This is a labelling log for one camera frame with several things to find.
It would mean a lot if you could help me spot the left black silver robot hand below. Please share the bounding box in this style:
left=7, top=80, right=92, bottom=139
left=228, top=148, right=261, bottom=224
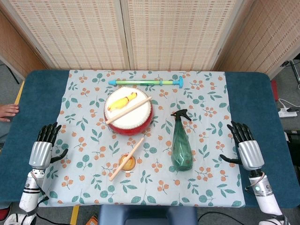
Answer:
left=28, top=121, right=69, bottom=170

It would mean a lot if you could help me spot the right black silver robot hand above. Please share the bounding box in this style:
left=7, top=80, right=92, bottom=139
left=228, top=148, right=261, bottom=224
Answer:
left=219, top=120, right=265, bottom=171

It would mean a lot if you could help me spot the bare person hand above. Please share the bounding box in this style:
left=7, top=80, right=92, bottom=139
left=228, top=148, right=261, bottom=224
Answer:
left=0, top=104, right=19, bottom=122

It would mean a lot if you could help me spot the green spray bottle black trigger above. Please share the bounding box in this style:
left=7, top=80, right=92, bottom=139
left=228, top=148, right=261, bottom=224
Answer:
left=170, top=109, right=194, bottom=172

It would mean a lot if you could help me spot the black stand leg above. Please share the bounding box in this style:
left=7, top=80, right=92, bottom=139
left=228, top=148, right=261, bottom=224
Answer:
left=0, top=62, right=20, bottom=84

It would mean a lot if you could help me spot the black box device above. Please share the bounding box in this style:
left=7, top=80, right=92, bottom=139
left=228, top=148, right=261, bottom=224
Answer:
left=284, top=130, right=300, bottom=148

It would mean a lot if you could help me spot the blue table cover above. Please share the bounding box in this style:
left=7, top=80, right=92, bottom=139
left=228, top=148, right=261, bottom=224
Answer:
left=0, top=70, right=300, bottom=209

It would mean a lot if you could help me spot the white power strip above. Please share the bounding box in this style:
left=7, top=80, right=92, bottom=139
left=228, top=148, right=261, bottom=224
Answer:
left=278, top=107, right=298, bottom=118

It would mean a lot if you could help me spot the red flat object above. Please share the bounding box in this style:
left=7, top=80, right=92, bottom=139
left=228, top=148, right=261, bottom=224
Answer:
left=271, top=79, right=280, bottom=101

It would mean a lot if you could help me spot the wooden drumstick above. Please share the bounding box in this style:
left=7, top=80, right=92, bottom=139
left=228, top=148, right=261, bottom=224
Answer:
left=109, top=137, right=145, bottom=181
left=105, top=96, right=152, bottom=125

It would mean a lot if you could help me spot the orange jelly cup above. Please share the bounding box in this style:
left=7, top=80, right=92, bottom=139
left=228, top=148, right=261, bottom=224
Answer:
left=119, top=152, right=137, bottom=172

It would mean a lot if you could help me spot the red drum white skin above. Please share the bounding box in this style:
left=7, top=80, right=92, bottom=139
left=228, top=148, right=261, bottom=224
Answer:
left=104, top=86, right=154, bottom=136

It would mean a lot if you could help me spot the floral printed tablecloth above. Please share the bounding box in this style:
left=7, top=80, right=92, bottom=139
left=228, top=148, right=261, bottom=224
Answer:
left=38, top=69, right=246, bottom=208

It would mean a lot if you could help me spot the yellow rubber chicken toy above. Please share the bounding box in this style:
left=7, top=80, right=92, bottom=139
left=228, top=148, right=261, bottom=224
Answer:
left=107, top=92, right=138, bottom=111

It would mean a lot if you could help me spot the black metal stand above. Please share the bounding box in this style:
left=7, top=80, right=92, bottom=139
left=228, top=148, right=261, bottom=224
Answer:
left=281, top=60, right=300, bottom=90

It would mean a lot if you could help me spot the green blue water squirter toy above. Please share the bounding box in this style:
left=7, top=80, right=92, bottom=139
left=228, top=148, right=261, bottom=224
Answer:
left=108, top=75, right=186, bottom=89

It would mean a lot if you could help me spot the blue padded seat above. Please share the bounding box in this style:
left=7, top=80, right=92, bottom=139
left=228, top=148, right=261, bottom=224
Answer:
left=97, top=204, right=198, bottom=225

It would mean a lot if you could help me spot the bamboo folding screen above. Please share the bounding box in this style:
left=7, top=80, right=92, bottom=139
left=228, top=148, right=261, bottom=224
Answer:
left=0, top=0, right=300, bottom=79

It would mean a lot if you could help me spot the white power cable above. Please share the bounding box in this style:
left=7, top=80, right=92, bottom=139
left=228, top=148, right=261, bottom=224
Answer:
left=278, top=98, right=291, bottom=111

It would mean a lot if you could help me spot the black floor cable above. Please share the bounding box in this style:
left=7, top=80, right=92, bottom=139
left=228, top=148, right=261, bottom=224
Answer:
left=198, top=210, right=244, bottom=225

